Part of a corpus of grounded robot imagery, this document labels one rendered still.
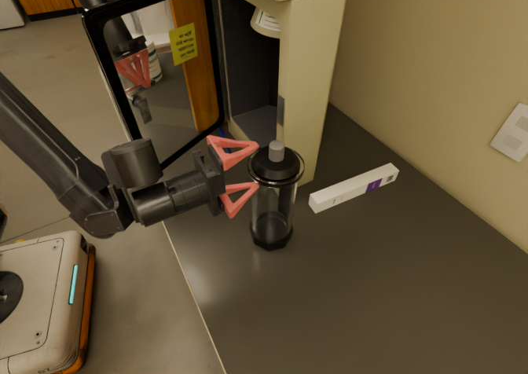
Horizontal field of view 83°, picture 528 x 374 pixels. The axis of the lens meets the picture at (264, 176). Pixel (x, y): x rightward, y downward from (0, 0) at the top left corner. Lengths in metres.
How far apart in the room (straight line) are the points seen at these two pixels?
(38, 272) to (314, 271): 1.34
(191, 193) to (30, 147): 0.23
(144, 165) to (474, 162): 0.77
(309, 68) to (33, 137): 0.46
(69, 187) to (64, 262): 1.22
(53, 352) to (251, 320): 1.03
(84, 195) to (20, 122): 0.13
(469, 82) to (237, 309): 0.72
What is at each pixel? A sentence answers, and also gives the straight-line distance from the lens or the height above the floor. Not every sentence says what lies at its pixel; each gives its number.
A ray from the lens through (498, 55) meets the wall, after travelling 0.82.
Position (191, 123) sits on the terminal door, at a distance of 0.85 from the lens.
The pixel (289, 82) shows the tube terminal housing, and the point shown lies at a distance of 0.59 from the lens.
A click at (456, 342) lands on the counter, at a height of 0.94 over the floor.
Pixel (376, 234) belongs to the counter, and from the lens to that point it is 0.78.
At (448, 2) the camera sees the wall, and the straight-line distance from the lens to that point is 0.87.
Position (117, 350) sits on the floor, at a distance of 1.74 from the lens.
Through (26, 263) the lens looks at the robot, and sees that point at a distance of 1.80.
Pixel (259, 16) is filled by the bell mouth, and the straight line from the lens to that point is 0.68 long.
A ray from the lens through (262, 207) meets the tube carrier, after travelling 0.59.
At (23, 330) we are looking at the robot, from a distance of 1.64.
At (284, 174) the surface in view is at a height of 1.18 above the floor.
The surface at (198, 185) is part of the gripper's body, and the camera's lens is 0.47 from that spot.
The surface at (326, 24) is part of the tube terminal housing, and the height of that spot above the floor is 1.36.
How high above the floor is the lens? 1.56
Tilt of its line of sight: 47 degrees down
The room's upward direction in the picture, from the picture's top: straight up
